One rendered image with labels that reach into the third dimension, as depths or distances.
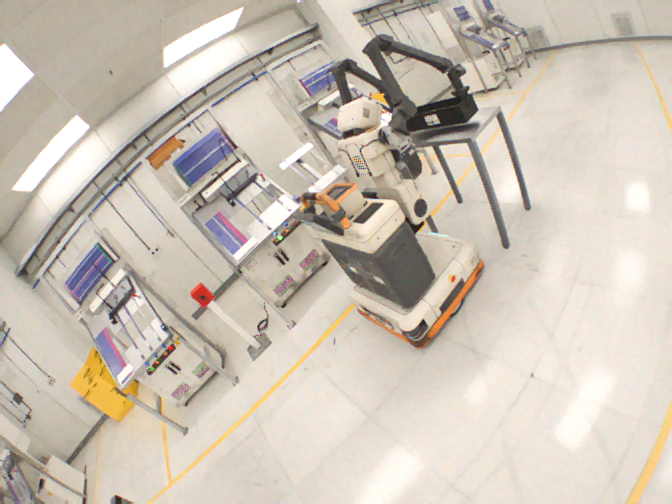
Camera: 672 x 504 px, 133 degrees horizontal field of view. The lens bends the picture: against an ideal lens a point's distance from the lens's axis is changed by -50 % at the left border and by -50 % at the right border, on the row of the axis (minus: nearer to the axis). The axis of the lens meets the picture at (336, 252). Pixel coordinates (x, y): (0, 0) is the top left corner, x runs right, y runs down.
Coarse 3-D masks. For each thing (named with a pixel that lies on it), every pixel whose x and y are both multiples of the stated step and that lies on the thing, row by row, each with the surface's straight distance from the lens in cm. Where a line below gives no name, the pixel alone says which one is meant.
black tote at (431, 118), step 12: (468, 96) 178; (420, 108) 207; (432, 108) 201; (444, 108) 174; (456, 108) 170; (468, 108) 175; (408, 120) 196; (420, 120) 189; (432, 120) 184; (444, 120) 178; (456, 120) 174; (468, 120) 172
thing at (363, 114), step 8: (352, 104) 148; (360, 104) 145; (368, 104) 147; (376, 104) 150; (344, 112) 153; (352, 112) 146; (360, 112) 143; (368, 112) 146; (376, 112) 148; (344, 120) 152; (352, 120) 145; (360, 120) 142; (368, 120) 144; (376, 120) 147; (344, 128) 152; (352, 128) 148; (360, 128) 146; (368, 128) 146
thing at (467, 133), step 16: (480, 112) 195; (496, 112) 190; (432, 128) 201; (448, 128) 188; (464, 128) 176; (480, 128) 170; (416, 144) 186; (432, 144) 178; (448, 144) 171; (512, 144) 203; (480, 160) 166; (512, 160) 208; (448, 176) 249; (480, 176) 172; (496, 208) 182; (528, 208) 228; (432, 224) 234; (496, 224) 191
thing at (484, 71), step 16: (432, 16) 584; (448, 16) 564; (464, 16) 602; (448, 32) 577; (464, 32) 576; (480, 32) 604; (448, 48) 587; (464, 48) 647; (496, 48) 552; (464, 64) 583; (480, 64) 569; (496, 64) 606; (464, 80) 595; (480, 80) 576; (496, 80) 582
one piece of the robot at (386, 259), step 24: (312, 192) 135; (360, 216) 133; (384, 216) 125; (336, 240) 146; (360, 240) 122; (384, 240) 127; (408, 240) 136; (360, 264) 147; (384, 264) 129; (408, 264) 139; (384, 288) 148; (408, 288) 143
